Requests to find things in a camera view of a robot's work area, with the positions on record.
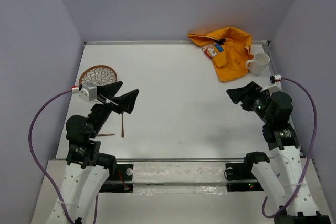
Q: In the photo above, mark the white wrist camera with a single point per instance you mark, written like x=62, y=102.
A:
x=275, y=84
x=86, y=91

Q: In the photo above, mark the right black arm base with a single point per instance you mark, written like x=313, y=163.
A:
x=239, y=180

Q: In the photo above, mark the white ceramic mug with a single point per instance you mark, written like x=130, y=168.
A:
x=258, y=63

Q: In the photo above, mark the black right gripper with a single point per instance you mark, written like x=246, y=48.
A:
x=241, y=93

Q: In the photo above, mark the orange Mickey Mouse placemat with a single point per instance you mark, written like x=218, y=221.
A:
x=228, y=48

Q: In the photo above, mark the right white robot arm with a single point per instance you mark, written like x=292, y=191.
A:
x=288, y=192

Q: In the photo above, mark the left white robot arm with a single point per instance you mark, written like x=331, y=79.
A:
x=86, y=167

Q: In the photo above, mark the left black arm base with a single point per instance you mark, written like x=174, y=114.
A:
x=120, y=181

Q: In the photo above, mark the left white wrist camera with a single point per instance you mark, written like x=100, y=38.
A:
x=86, y=91

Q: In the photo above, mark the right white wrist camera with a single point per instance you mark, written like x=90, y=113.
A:
x=275, y=84

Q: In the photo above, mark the floral patterned brown-rim plate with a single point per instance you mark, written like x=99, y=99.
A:
x=99, y=75

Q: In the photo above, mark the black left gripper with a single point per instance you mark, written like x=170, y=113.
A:
x=125, y=102

